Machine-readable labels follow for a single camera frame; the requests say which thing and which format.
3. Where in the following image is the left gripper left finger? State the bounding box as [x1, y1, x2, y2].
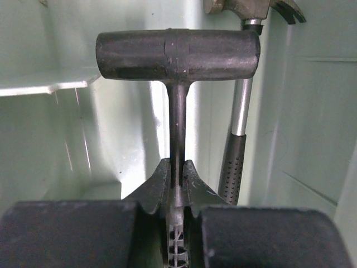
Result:
[1, 159, 170, 267]

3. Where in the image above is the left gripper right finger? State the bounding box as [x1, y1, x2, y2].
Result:
[184, 160, 353, 267]

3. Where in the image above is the clear grey plastic toolbox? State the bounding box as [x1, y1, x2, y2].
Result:
[1, 1, 356, 224]

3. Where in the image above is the black rubber mallet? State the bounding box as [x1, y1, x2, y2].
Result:
[95, 28, 260, 267]

